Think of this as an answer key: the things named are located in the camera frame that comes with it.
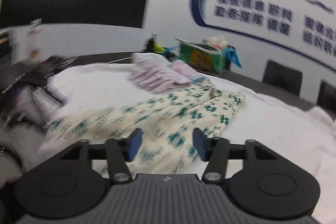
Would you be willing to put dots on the cream garment with green flowers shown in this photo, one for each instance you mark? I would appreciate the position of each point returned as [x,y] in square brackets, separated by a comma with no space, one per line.
[157,111]

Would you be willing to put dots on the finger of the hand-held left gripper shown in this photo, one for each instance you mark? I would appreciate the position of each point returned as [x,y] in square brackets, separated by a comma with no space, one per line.
[18,117]
[44,73]

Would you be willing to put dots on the white towel blanket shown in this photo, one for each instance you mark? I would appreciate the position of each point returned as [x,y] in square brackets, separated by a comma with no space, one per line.
[262,121]

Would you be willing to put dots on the white notice sheet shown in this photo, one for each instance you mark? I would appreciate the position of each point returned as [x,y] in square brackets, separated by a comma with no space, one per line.
[34,37]

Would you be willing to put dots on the black walkie-talkie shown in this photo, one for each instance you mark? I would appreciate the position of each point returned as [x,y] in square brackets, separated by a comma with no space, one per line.
[151,43]

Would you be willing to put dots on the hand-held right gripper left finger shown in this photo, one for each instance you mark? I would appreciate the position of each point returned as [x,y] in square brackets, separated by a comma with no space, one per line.
[135,144]

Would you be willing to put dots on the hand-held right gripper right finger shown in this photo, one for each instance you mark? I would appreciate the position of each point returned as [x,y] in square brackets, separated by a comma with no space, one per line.
[200,144]

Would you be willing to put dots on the cream cloth in bag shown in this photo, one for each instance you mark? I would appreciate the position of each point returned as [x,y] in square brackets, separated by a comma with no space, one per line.
[219,41]

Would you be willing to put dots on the pink floral ruffled garment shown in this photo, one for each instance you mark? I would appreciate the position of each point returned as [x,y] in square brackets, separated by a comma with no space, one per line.
[155,77]

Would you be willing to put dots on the pink garment with blue trim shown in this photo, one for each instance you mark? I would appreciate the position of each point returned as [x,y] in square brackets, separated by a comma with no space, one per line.
[183,70]

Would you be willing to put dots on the black office chair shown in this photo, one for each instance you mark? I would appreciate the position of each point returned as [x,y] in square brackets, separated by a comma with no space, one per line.
[282,77]
[328,96]

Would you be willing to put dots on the yellow-green object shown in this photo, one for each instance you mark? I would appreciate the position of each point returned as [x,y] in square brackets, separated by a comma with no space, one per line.
[159,48]

